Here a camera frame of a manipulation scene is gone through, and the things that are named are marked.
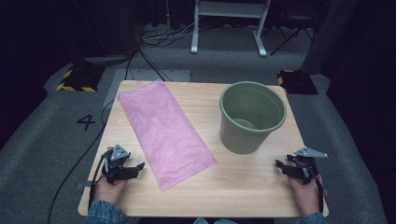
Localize black yellow striped floor base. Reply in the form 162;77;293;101
276;68;319;96
55;63;106;93

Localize pink plastic bag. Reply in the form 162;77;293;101
117;79;218;192

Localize hand-held gripper black cable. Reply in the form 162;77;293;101
302;163;325;215
88;148;114;216

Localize grey slanted column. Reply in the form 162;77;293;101
299;0;360;76

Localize green plastic bin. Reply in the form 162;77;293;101
219;80;288;156

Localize person's right hand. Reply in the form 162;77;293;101
287;175;323;217

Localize person's left hand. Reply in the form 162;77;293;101
92;175;129;205

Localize right hand-held gripper black cable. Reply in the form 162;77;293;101
302;163;325;215

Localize white metal stand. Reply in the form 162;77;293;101
190;0;272;58

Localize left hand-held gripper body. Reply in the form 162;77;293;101
102;144;132;185

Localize dark equipment stand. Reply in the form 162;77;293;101
72;0;142;67

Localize left hand-held gripper black cable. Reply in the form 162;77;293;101
88;148;114;216

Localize person's jeans knees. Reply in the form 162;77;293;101
192;217;241;224

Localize dark tripod legs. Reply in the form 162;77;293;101
269;12;316;57

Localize bundle of floor cables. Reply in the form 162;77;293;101
124;21;201;82

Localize long black floor cable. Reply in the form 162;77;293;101
46;98;117;224

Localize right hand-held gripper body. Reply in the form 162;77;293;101
293;147;329;185

